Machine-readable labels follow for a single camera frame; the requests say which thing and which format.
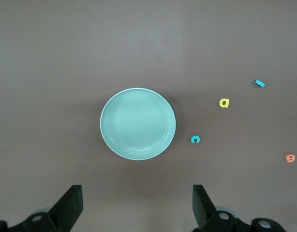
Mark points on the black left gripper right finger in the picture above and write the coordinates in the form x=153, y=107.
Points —
x=206, y=212

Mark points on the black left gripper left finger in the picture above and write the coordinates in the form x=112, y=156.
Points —
x=66, y=212

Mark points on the teal foam letter c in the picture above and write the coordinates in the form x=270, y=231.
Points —
x=195, y=136

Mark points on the yellow letter d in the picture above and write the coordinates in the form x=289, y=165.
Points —
x=221, y=103

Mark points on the teal foam letter i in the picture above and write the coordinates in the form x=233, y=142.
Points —
x=259, y=83

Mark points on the orange foam letter e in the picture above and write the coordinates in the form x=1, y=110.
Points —
x=287, y=158

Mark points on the green plate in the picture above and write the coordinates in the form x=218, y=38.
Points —
x=137, y=123

